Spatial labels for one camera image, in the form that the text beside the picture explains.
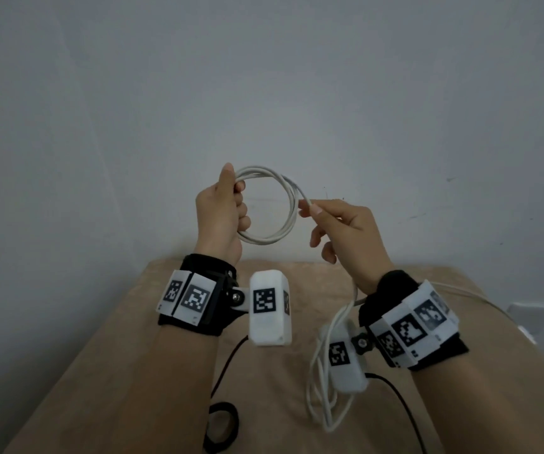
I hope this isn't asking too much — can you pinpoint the person's left hand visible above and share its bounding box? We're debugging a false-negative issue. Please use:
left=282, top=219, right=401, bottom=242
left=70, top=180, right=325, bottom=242
left=195, top=163, right=252, bottom=266

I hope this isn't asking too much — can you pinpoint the person's right hand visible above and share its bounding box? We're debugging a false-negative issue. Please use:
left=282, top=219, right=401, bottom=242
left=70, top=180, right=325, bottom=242
left=298, top=199, right=395, bottom=296

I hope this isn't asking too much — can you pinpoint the white charging cable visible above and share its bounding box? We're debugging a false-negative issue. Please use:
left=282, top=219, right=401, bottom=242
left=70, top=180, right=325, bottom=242
left=233, top=165, right=537, bottom=433

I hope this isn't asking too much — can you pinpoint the person's left forearm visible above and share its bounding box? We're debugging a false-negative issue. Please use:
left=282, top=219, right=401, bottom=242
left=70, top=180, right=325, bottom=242
left=106, top=323, right=221, bottom=454

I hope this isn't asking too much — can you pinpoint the person's right forearm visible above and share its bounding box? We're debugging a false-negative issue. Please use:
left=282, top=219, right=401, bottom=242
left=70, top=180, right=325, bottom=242
left=409, top=347, right=544, bottom=454

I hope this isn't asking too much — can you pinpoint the black left wristband with markers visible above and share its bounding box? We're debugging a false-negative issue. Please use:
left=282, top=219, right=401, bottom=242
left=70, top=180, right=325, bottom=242
left=157, top=253, right=249, bottom=337

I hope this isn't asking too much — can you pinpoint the black wristband with markers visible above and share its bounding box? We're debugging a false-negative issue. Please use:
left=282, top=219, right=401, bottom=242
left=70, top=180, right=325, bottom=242
left=358, top=271, right=471, bottom=373
left=157, top=253, right=249, bottom=337

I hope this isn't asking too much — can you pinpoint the black right wristband with markers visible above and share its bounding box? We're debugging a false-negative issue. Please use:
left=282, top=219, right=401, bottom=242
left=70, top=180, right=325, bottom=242
left=358, top=271, right=471, bottom=373

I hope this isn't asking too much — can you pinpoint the beige covered table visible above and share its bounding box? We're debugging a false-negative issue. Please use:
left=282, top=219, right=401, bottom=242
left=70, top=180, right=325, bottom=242
left=4, top=258, right=544, bottom=454

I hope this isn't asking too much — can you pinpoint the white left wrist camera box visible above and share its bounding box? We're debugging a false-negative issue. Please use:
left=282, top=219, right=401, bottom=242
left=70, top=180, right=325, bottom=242
left=248, top=269, right=293, bottom=347

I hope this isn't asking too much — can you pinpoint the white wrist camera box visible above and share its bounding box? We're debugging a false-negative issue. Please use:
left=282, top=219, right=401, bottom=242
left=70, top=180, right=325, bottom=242
left=318, top=323, right=370, bottom=393
left=248, top=269, right=293, bottom=347

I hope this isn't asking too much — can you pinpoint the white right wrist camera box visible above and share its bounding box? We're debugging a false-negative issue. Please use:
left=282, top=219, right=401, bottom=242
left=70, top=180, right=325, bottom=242
left=318, top=323, right=370, bottom=393

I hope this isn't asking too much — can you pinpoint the black left camera cable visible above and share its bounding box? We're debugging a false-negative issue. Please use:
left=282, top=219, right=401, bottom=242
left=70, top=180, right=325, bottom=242
left=210, top=335, right=250, bottom=399

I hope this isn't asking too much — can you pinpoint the black camera cable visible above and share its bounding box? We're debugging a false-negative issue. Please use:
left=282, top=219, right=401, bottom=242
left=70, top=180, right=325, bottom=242
left=364, top=372, right=428, bottom=454
left=210, top=335, right=250, bottom=399

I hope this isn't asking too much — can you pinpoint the black right camera cable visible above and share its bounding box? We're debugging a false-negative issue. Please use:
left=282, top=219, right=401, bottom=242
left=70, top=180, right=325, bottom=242
left=364, top=372, right=428, bottom=454

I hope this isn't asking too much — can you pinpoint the white wall socket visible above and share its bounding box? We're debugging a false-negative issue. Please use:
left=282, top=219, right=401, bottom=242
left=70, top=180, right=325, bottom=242
left=508, top=302, right=544, bottom=344

